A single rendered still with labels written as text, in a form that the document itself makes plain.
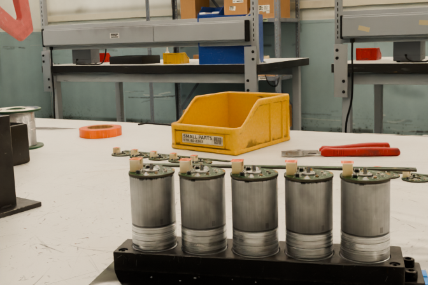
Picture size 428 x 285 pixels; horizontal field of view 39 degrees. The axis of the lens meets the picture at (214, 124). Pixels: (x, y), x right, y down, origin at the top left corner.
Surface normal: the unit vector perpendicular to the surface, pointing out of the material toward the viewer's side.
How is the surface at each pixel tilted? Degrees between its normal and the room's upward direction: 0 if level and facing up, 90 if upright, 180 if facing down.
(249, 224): 90
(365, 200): 90
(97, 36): 90
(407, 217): 0
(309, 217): 90
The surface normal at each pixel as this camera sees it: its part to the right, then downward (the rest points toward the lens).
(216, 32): -0.48, 0.14
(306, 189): -0.26, 0.15
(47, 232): -0.04, -0.99
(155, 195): 0.25, 0.13
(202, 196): 0.00, 0.14
